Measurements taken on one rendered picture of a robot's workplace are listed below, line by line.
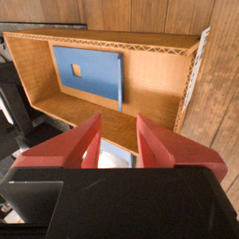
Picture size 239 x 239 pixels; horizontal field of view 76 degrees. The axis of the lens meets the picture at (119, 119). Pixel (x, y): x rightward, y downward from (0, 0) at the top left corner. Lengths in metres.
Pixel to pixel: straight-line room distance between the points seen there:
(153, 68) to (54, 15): 0.18
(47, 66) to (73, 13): 0.10
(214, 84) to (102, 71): 0.14
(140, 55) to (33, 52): 0.18
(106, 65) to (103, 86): 0.03
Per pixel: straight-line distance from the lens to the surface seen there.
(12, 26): 0.42
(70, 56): 0.28
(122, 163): 0.31
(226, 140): 0.23
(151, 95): 0.21
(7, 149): 0.69
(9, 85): 0.40
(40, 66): 0.32
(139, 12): 0.21
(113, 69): 0.23
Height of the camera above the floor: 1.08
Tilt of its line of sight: 43 degrees down
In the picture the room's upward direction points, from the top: 131 degrees counter-clockwise
